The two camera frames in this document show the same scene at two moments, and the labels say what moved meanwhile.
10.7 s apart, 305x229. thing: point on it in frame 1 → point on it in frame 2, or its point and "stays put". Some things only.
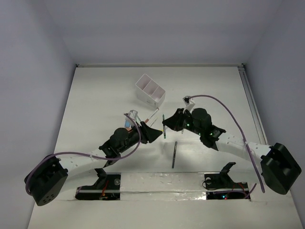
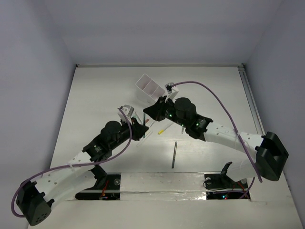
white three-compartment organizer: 149,91 stays put
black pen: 176,144 stays put
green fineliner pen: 164,128 → 144,135
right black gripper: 174,121 → 156,112
